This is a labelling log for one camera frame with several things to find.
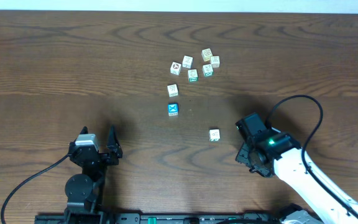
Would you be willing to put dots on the wooden block upper left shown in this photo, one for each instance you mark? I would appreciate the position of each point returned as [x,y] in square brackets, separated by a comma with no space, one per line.
[187,62]

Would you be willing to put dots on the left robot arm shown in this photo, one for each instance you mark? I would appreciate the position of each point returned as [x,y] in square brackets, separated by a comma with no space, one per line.
[84,190]

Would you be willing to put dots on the blue letter block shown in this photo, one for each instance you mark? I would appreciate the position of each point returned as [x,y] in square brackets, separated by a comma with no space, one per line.
[173,109]

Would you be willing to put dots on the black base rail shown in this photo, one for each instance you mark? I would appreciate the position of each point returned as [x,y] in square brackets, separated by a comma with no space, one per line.
[301,217]

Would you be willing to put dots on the wooden block teal side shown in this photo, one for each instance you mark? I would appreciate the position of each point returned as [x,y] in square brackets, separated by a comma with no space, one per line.
[214,135]

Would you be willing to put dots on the wooden block upper right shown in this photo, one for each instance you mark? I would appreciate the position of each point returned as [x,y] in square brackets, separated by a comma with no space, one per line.
[215,61]

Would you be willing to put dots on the wooden block red picture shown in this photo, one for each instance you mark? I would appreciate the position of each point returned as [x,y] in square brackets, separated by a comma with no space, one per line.
[175,68]

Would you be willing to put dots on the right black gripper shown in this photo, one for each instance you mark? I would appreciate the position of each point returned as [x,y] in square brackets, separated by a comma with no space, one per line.
[242,155]

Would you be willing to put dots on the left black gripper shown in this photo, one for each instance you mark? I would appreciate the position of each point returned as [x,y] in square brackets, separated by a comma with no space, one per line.
[103,157]

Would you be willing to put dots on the wooden block yellow edge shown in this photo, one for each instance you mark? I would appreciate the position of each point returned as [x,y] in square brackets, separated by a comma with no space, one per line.
[206,54]

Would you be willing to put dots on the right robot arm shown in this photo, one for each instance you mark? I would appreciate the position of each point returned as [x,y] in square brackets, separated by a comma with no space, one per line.
[270,152]

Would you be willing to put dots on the wooden block green letter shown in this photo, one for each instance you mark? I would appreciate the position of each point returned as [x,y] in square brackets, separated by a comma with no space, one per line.
[192,75]

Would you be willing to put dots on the wooden block near blue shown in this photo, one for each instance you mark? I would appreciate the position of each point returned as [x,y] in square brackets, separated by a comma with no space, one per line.
[172,90]

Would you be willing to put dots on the wooden block teal letter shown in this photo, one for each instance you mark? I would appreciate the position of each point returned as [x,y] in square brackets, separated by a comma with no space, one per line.
[207,70]

